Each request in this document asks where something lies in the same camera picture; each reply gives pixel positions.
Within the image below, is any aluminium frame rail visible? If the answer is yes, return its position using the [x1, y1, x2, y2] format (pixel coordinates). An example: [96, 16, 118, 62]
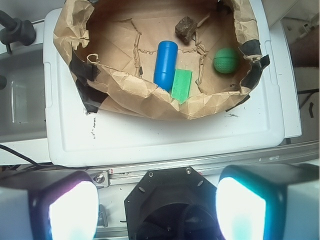
[0, 140, 320, 188]

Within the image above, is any black clamp knob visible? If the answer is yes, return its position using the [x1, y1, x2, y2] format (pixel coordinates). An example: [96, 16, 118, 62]
[0, 10, 37, 55]

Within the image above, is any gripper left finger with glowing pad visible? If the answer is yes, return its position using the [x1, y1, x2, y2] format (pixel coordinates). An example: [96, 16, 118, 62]
[0, 170, 99, 240]

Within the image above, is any green dimpled ball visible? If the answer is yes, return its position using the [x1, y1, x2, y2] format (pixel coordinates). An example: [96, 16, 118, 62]
[213, 48, 240, 74]

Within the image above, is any clear plastic container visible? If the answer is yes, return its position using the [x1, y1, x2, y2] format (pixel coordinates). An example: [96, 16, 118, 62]
[0, 74, 47, 143]

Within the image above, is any crumpled brown paper liner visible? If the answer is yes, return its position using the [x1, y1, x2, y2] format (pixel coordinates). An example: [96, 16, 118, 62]
[53, 0, 270, 120]

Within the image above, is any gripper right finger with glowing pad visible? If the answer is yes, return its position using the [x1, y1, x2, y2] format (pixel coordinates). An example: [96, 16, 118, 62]
[215, 163, 320, 240]

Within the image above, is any blue plastic cylinder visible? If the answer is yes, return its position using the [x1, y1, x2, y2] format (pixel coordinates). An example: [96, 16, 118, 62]
[153, 40, 178, 92]

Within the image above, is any black octagonal mount plate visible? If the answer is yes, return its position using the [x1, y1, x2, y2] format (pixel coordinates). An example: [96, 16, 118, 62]
[124, 166, 224, 240]

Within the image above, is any brown rock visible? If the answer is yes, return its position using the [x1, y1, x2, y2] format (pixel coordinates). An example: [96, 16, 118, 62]
[175, 16, 198, 45]

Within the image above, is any black cable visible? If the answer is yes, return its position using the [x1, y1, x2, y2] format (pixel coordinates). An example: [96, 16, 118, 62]
[0, 144, 53, 169]

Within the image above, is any white plastic bin lid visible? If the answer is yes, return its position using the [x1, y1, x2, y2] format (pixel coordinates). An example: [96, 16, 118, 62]
[43, 9, 285, 167]

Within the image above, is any green sponge block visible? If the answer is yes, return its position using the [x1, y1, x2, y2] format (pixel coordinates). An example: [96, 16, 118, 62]
[171, 69, 193, 104]

